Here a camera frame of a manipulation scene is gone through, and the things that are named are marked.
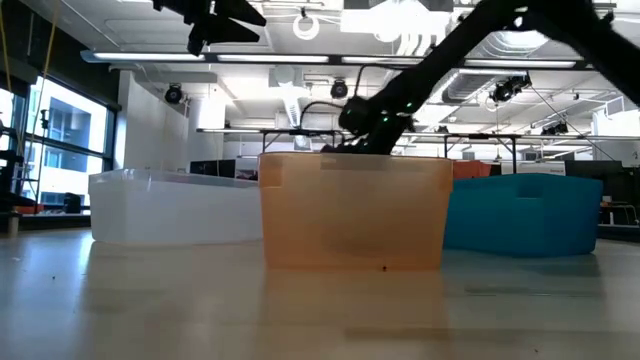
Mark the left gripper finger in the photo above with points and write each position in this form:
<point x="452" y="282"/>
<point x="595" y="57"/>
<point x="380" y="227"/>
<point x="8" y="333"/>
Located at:
<point x="230" y="34"/>
<point x="240" y="14"/>

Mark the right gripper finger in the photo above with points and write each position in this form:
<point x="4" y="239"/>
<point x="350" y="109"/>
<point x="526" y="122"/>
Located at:
<point x="381" y="145"/>
<point x="345" y="148"/>

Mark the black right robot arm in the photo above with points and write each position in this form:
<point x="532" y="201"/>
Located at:
<point x="450" y="55"/>

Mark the long tan tape strip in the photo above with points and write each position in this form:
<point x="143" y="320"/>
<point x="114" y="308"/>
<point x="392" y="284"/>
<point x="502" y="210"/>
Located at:
<point x="372" y="164"/>

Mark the black ceiling spotlight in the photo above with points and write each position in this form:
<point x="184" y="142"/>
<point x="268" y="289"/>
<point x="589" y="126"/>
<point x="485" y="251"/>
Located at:
<point x="555" y="129"/>
<point x="173" y="94"/>
<point x="339" y="89"/>
<point x="507" y="90"/>

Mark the black folding table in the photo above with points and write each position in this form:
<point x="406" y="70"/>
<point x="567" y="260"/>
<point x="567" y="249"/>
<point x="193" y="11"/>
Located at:
<point x="480" y="136"/>
<point x="300" y="132"/>

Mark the long ceiling light bar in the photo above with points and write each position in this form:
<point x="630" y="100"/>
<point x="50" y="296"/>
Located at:
<point x="150" y="56"/>

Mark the orange plastic bin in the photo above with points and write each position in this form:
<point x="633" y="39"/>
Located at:
<point x="350" y="225"/>

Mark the orange box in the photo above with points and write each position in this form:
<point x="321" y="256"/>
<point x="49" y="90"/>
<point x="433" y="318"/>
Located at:
<point x="472" y="170"/>

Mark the black monitor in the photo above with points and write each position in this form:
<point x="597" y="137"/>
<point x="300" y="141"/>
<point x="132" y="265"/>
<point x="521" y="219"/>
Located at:
<point x="215" y="168"/>

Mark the white box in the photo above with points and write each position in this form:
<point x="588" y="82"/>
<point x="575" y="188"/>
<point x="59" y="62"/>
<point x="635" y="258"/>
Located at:
<point x="530" y="168"/>

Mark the teal plastic bin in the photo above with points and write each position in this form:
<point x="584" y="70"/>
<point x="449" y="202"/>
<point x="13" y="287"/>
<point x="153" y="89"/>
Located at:
<point x="525" y="225"/>

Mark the large window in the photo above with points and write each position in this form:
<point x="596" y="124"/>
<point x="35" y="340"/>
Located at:
<point x="65" y="130"/>

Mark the clear plastic bin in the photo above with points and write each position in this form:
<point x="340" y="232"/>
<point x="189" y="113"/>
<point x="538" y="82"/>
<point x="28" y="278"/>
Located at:
<point x="175" y="215"/>

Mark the black cabinet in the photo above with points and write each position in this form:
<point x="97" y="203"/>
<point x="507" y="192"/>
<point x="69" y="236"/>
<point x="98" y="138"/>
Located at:
<point x="595" y="167"/>

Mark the small black bin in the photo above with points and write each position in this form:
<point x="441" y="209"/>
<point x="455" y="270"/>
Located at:
<point x="73" y="204"/>

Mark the black equipment rack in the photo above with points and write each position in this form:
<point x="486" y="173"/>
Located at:
<point x="7" y="180"/>

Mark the silver air duct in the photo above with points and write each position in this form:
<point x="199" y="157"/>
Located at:
<point x="480" y="75"/>

